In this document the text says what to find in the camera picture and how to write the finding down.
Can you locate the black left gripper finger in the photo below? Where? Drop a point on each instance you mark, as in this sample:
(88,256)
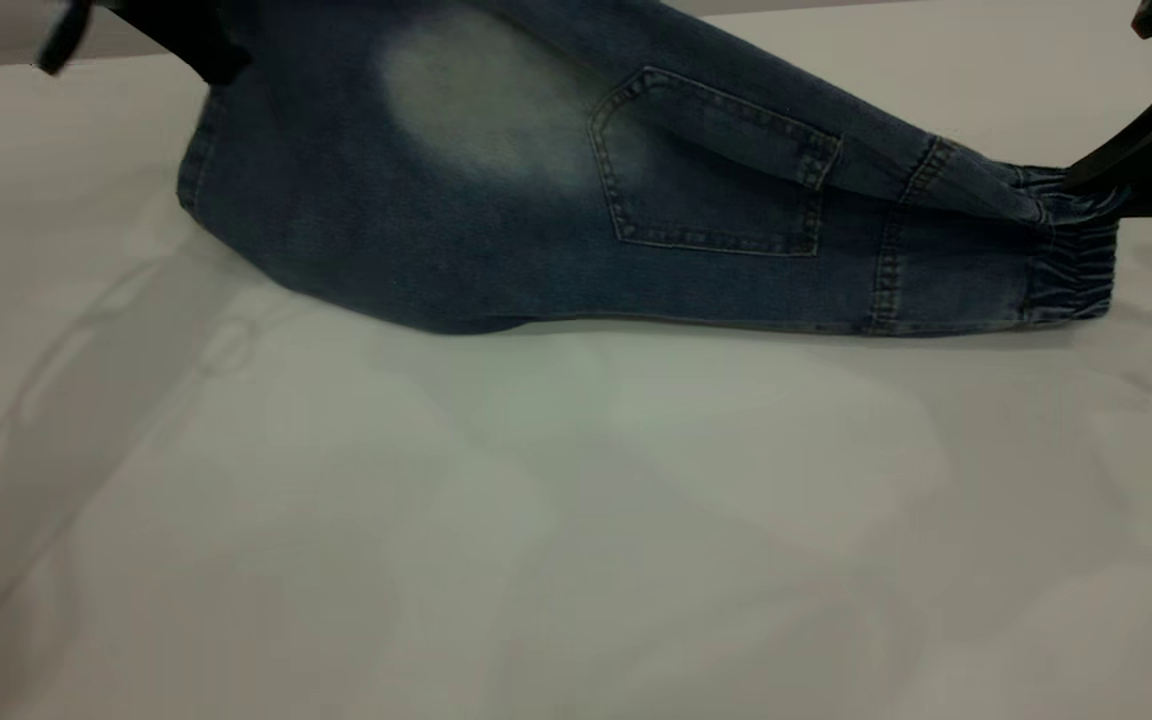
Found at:
(196,35)

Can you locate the blue denim kids jeans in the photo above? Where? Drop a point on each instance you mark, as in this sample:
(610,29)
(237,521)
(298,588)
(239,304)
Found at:
(536,200)

